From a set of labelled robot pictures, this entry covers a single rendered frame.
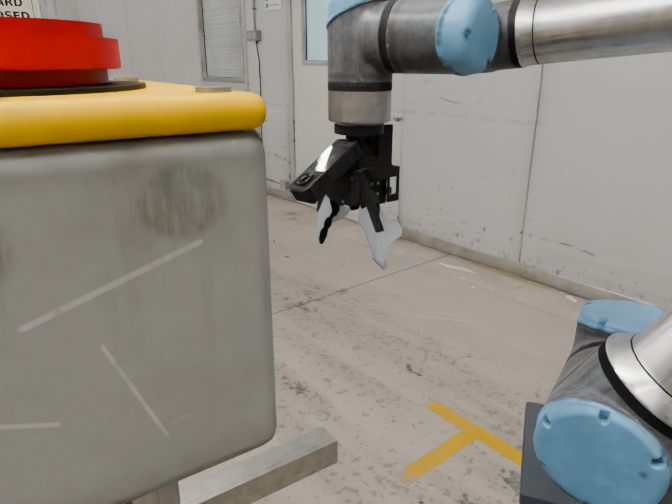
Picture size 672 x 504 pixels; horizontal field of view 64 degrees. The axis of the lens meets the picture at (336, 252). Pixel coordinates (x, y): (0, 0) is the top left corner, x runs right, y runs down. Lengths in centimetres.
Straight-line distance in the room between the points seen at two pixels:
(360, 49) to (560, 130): 247
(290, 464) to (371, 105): 46
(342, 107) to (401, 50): 11
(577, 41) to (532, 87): 244
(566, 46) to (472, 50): 15
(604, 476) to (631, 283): 242
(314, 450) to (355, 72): 47
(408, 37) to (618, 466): 55
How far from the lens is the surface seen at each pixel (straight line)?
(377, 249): 77
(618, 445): 71
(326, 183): 74
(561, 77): 315
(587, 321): 89
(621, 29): 78
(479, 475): 188
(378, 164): 81
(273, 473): 60
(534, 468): 100
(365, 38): 74
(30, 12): 317
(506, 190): 335
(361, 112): 75
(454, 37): 68
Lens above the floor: 123
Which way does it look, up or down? 20 degrees down
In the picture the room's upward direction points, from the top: straight up
